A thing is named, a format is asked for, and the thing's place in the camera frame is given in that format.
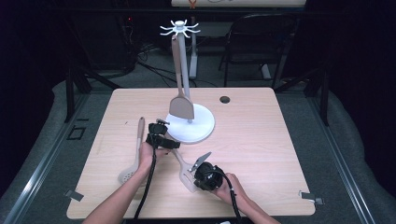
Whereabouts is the person's right hand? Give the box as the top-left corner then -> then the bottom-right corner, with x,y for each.
214,173 -> 250,207

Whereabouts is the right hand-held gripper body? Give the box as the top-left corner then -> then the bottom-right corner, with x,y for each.
188,151 -> 226,192

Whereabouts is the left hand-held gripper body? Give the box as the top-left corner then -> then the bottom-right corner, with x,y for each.
145,118 -> 171,150

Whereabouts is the person's left hand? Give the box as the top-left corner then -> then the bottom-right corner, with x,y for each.
137,141 -> 173,175

